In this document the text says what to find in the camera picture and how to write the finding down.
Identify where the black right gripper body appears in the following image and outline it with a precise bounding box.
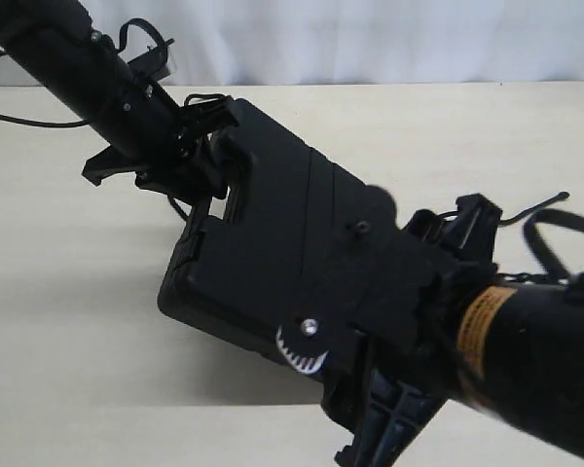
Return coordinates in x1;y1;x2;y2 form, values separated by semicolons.
275;188;502;466

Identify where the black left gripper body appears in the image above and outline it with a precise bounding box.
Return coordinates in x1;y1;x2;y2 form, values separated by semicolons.
82;94;238;199

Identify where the black plastic tool case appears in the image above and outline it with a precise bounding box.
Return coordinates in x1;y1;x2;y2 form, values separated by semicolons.
158;98;396;363

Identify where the black braided rope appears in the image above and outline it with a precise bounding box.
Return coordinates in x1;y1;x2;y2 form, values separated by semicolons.
167;191;570;230

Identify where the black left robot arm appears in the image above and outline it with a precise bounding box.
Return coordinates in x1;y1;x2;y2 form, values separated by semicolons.
0;1;238;204

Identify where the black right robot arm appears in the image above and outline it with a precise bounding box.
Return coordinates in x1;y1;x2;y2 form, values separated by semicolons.
275;190;584;466

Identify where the white backdrop curtain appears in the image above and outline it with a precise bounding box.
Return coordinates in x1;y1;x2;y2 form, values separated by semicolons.
0;0;584;90

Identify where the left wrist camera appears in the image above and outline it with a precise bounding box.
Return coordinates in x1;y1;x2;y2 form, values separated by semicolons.
128;39;174;81

